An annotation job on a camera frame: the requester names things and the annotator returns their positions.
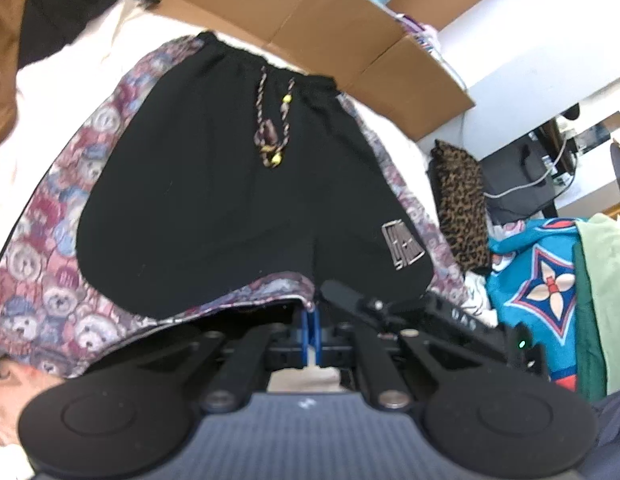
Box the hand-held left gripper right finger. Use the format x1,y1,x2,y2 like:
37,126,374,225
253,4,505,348
310,310,490,411

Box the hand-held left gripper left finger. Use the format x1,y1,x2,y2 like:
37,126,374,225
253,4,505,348
85,310,311,413

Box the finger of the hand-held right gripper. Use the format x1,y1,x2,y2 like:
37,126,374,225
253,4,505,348
320,280,391,331

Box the black bear print shorts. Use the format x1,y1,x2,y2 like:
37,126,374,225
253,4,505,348
0,31,470,376

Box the teal printed blanket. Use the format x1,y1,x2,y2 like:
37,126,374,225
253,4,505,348
484,217,598,401

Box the leopard print cloth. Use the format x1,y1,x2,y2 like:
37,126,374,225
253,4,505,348
430,141,490,273

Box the green cloth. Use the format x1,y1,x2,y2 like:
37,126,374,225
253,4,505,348
572,212,620,403

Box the grey bag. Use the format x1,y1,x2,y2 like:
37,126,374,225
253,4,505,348
480,130,563,226

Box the person's navy pants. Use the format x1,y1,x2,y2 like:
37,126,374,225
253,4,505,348
587,392,620,480

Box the folded cardboard sheet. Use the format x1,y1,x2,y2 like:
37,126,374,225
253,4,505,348
140,0,476,142

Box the cream bear printed blanket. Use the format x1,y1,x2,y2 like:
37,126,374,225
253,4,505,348
0,0,495,480

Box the black jacket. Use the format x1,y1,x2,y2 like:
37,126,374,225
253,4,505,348
20,0,161,68

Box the brown garment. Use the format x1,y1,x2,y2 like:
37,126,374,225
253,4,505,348
0,0,33,148

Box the white cable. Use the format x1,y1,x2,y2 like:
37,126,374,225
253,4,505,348
482,130,570,200

